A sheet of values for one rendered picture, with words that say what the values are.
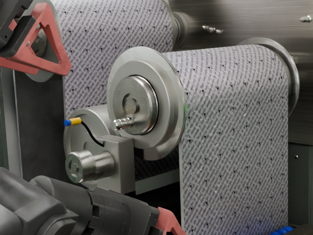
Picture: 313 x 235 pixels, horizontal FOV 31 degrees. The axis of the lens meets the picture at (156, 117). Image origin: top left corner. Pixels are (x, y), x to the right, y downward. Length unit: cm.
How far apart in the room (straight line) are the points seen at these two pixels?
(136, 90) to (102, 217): 19
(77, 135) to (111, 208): 28
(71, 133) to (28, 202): 39
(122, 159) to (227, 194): 15
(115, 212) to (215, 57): 29
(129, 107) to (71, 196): 20
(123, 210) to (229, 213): 23
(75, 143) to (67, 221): 38
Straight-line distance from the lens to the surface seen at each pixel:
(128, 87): 72
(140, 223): 60
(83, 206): 57
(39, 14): 59
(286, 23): 98
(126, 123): 71
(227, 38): 105
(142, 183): 128
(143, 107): 70
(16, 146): 104
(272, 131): 85
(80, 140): 85
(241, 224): 83
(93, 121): 82
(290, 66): 88
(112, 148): 74
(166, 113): 69
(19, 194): 49
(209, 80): 74
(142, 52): 72
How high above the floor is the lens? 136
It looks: 10 degrees down
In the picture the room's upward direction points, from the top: 2 degrees counter-clockwise
